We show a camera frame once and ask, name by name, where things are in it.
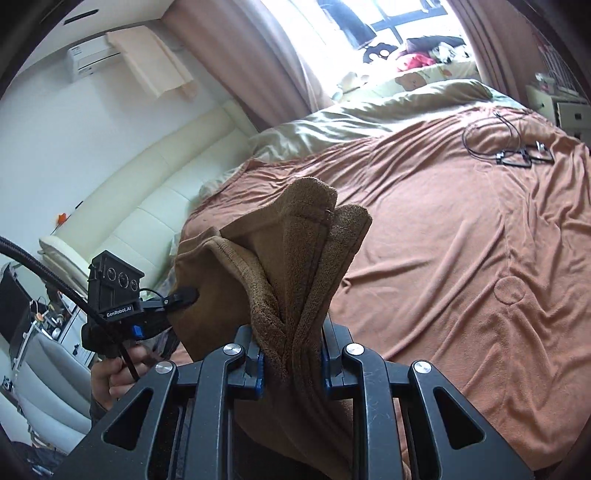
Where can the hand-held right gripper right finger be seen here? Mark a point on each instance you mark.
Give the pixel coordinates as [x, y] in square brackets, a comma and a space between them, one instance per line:
[328, 369]

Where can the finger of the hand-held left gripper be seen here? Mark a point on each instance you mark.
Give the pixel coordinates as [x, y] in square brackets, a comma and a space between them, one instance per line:
[182, 295]
[152, 332]

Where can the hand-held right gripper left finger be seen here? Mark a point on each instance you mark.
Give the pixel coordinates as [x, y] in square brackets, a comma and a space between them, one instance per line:
[253, 367]

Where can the tan brown towel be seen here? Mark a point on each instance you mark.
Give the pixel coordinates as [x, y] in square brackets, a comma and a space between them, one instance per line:
[277, 258]

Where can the person's left hand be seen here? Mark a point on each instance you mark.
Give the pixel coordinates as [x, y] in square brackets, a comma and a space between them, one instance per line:
[115, 378]

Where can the white cluttered shelf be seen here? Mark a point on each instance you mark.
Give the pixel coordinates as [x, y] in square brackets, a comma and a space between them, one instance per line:
[27, 332]

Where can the small orange toy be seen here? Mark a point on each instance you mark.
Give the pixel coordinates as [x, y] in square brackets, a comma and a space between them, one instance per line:
[61, 218]

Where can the cream padded headboard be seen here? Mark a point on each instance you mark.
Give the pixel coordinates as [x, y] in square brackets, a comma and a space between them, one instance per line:
[138, 198]

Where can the orange-brown fleece blanket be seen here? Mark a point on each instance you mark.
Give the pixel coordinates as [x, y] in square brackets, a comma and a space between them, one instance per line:
[438, 230]

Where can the white air conditioner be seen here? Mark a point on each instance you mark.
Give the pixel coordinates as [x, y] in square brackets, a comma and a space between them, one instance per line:
[87, 60]

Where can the beige hanging towel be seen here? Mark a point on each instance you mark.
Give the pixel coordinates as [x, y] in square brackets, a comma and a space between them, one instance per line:
[152, 60]

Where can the pale green pillow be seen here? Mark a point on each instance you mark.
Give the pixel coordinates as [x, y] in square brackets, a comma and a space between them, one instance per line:
[346, 120]

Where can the pink curtain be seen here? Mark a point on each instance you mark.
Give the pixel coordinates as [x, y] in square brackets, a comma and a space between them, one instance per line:
[258, 60]
[498, 46]

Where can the black and white plush toy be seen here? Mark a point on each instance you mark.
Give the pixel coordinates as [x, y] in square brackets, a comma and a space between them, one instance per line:
[378, 51]

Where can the cream bear-print bedding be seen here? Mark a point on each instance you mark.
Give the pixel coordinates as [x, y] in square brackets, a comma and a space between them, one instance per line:
[443, 76]

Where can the black hanging garment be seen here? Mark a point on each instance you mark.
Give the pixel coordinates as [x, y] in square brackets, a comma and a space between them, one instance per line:
[351, 23]

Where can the red plush toy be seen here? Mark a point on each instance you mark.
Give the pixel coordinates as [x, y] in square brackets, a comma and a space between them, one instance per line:
[420, 60]

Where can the white nightstand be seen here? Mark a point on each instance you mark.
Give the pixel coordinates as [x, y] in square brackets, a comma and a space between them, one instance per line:
[572, 115]

